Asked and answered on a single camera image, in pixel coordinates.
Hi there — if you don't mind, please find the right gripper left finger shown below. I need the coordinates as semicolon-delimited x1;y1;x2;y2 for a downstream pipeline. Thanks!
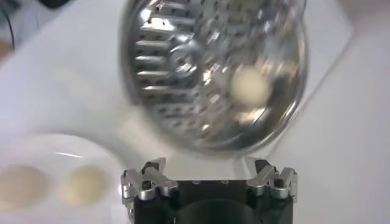
121;157;179;214

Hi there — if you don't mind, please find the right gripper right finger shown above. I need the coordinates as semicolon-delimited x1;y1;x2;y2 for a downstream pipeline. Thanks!
246;159;298;203

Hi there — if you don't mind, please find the white steamed baozi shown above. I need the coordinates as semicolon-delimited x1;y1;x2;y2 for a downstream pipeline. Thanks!
0;164;49;211
60;166;109;208
230;66;272;107

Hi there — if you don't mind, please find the perforated steel steamer basket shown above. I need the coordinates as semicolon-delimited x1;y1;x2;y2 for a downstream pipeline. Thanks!
118;0;308;156

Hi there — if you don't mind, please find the large white plate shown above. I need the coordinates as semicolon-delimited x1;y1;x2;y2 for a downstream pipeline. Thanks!
0;133;135;224

